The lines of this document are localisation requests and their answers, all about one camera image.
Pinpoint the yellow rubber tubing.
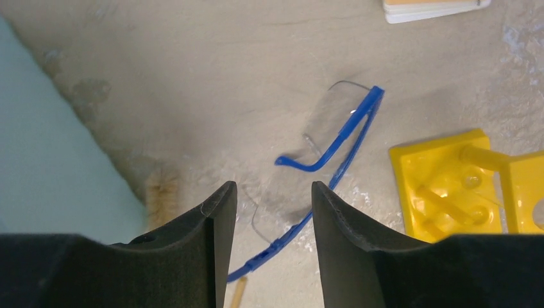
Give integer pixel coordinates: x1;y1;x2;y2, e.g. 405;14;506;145
230;277;248;308

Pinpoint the wire test tube brush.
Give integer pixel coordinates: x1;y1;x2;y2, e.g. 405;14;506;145
145;168;179;231

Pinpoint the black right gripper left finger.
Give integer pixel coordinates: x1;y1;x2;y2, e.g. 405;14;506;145
1;181;237;307

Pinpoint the mint green plastic bin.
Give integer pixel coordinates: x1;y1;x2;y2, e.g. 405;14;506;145
1;21;146;244

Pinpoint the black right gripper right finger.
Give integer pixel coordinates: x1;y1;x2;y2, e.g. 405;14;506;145
311;182;543;307

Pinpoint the blue rubber band loop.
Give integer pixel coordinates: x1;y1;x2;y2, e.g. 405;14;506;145
227;80;385;283

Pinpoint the yellow test tube rack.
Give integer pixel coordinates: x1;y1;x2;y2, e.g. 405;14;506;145
389;129;543;243

